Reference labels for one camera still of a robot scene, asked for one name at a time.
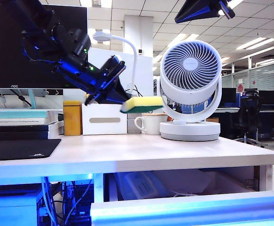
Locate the white cable under desk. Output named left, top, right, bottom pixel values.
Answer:
left=40, top=177, right=57, bottom=226

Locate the black mouse pad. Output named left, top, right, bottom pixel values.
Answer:
left=0, top=138, right=62, bottom=162

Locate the white thick book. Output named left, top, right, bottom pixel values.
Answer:
left=47, top=121, right=64, bottom=139

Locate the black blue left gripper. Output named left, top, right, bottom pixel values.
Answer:
left=54, top=57, right=133, bottom=106

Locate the white computer case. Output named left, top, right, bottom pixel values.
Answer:
left=0, top=189, right=45, bottom=226

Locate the yellow green cleaning sponge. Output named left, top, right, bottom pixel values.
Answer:
left=119, top=96, right=164, bottom=114

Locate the white tissue box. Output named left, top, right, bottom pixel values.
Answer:
left=81, top=103, right=142, bottom=136

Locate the black computer tower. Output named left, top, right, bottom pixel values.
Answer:
left=61, top=180, right=94, bottom=226

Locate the teal book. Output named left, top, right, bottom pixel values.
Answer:
left=0, top=110, right=49, bottom=120

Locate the black book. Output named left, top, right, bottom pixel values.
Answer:
left=0, top=124, right=50, bottom=133
left=0, top=131, right=49, bottom=142

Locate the white desk drawer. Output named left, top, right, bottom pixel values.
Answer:
left=90, top=168, right=274, bottom=226

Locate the white flat device with label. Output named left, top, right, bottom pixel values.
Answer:
left=113, top=172, right=175, bottom=201

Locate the black office chair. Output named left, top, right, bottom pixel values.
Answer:
left=235, top=93, right=269, bottom=148

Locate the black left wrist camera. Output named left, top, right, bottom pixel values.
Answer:
left=100, top=55, right=126, bottom=83

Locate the black background monitor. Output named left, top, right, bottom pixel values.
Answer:
left=220, top=88, right=237, bottom=109

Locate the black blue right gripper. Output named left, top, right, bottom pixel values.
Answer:
left=174, top=0, right=236, bottom=24

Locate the white flat book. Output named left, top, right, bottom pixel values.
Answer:
left=0, top=118, right=48, bottom=126

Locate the yellow rectangular tin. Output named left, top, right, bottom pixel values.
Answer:
left=63, top=100, right=83, bottom=137

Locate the ceiling fluorescent light fixture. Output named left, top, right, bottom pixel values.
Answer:
left=167, top=33, right=200, bottom=48
left=235, top=37, right=274, bottom=50

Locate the white gooseneck desk lamp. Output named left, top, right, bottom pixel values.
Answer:
left=92, top=32, right=140, bottom=97

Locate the teal monitor stand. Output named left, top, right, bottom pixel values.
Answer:
left=26, top=89, right=38, bottom=109

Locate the white round desk fan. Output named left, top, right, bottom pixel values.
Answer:
left=159, top=39, right=223, bottom=142

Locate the white mug with wooden lid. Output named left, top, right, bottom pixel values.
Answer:
left=134, top=113, right=168, bottom=136

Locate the black AOC computer monitor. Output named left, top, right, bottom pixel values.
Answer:
left=0, top=2, right=89, bottom=90

